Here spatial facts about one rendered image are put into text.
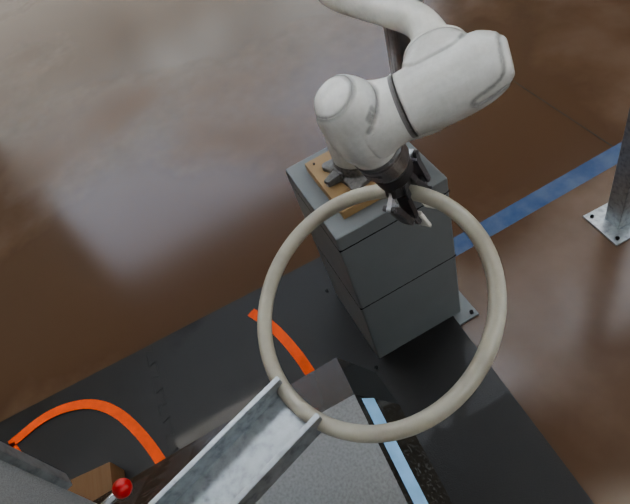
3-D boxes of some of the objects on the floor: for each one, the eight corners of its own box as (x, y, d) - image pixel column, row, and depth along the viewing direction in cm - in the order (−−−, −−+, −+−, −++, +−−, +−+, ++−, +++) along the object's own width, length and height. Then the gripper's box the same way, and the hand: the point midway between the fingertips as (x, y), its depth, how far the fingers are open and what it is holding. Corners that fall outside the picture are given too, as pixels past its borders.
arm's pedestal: (321, 291, 254) (265, 167, 193) (413, 239, 258) (387, 102, 198) (375, 376, 221) (328, 259, 161) (479, 314, 226) (472, 178, 165)
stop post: (656, 224, 230) (744, -33, 148) (616, 246, 229) (682, -1, 147) (621, 196, 243) (683, -54, 161) (582, 217, 242) (625, -25, 160)
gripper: (384, 119, 100) (425, 178, 119) (352, 201, 97) (399, 247, 116) (422, 123, 95) (458, 183, 115) (389, 208, 93) (431, 255, 112)
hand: (423, 209), depth 113 cm, fingers closed on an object, 3 cm apart
